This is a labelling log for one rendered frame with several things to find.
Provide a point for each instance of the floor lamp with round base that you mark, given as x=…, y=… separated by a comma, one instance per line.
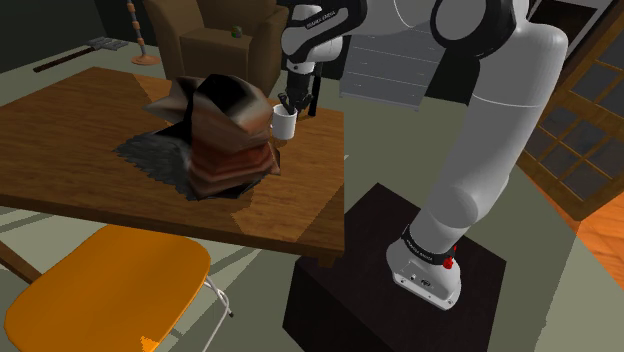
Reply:
x=144, y=58

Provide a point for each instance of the brown armchair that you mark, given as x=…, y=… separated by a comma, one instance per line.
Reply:
x=214, y=53

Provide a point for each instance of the wooden door with glass panes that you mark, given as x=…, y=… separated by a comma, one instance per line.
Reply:
x=570, y=146

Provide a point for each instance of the orange seat folding chair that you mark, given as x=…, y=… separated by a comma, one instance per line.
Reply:
x=112, y=287

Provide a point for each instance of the dark robot stand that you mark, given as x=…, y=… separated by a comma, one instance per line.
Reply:
x=360, y=292

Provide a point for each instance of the brown wooden table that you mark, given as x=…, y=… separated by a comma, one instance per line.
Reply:
x=63, y=146

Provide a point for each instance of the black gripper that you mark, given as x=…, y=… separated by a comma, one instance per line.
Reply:
x=297, y=85

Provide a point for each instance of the white mug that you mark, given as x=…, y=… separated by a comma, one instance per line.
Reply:
x=283, y=128

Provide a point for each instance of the brown crumpled bag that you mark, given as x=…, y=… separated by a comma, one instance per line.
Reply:
x=224, y=141

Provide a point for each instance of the grey chest of drawers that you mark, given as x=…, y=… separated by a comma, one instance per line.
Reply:
x=390, y=73

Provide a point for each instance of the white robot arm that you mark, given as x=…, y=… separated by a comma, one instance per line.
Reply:
x=492, y=141

